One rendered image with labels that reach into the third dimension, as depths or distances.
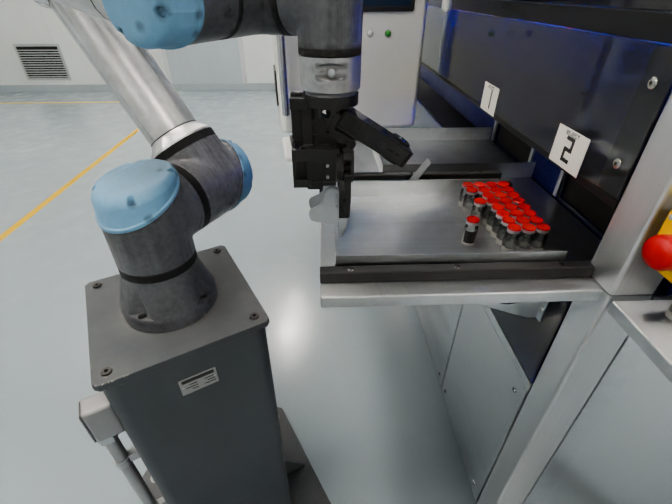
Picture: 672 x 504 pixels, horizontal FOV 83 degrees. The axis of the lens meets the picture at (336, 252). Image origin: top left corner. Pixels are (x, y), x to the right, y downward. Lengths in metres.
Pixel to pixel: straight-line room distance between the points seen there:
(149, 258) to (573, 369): 0.68
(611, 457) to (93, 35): 1.22
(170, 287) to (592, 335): 0.64
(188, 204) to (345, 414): 1.04
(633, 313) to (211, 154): 0.65
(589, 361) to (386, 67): 1.08
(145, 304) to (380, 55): 1.10
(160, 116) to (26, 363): 1.49
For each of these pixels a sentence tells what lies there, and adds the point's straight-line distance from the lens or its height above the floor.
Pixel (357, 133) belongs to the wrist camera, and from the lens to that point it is 0.51.
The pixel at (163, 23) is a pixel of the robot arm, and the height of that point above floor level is 1.21.
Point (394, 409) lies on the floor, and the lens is 1.48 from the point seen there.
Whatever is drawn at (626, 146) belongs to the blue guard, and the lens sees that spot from 0.63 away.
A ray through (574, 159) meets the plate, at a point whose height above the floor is 1.01.
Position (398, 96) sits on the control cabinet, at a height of 0.91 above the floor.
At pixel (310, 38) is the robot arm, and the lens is 0.48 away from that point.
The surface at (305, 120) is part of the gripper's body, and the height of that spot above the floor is 1.10.
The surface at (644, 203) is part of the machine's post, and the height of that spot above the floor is 1.02.
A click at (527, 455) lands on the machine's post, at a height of 0.46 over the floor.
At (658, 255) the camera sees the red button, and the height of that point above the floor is 1.00.
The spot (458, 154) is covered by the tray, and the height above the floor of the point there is 0.88.
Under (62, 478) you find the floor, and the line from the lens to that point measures 1.59.
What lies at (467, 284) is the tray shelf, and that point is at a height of 0.88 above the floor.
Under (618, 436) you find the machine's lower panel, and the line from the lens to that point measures 1.00.
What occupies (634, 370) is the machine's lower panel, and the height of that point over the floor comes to 0.71.
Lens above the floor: 1.23
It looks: 35 degrees down
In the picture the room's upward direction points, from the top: straight up
